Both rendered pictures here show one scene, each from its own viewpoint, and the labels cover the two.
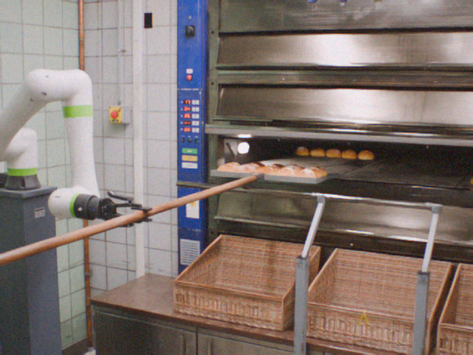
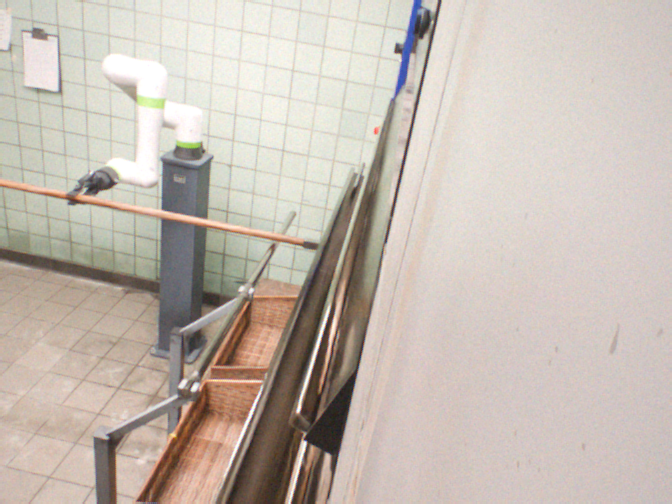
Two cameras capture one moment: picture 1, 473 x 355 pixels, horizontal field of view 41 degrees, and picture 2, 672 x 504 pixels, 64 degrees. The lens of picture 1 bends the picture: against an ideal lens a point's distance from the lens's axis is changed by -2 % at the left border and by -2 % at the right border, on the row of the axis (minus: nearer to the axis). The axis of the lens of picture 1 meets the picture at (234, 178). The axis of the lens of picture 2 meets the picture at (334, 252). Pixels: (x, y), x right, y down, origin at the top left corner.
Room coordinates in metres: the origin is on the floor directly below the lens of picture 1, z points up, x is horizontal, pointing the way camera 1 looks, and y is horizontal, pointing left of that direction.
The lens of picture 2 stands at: (2.33, -1.83, 2.07)
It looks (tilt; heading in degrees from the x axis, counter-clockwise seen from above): 26 degrees down; 67
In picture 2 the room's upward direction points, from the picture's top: 10 degrees clockwise
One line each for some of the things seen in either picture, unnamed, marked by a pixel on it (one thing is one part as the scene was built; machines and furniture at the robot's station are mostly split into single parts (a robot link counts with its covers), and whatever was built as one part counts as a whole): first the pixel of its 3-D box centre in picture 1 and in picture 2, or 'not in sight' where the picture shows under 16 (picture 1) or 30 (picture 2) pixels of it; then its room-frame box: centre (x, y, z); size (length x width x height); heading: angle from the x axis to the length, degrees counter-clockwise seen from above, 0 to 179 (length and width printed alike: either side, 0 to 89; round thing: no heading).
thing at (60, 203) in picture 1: (67, 203); (118, 172); (2.28, 0.61, 1.20); 0.14 x 0.13 x 0.11; 64
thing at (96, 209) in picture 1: (104, 208); (96, 184); (2.19, 0.46, 1.19); 0.09 x 0.07 x 0.08; 64
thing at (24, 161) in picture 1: (18, 151); (186, 125); (2.59, 0.89, 1.36); 0.16 x 0.13 x 0.19; 147
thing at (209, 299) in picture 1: (248, 278); (286, 342); (2.94, -0.07, 0.72); 0.56 x 0.49 x 0.28; 63
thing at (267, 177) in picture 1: (276, 171); not in sight; (3.19, -0.20, 1.19); 0.55 x 0.36 x 0.03; 64
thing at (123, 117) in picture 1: (119, 114); not in sight; (3.55, 0.64, 1.46); 0.10 x 0.07 x 0.10; 63
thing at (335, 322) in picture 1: (377, 297); (243, 453); (2.66, -0.62, 0.72); 0.56 x 0.49 x 0.28; 63
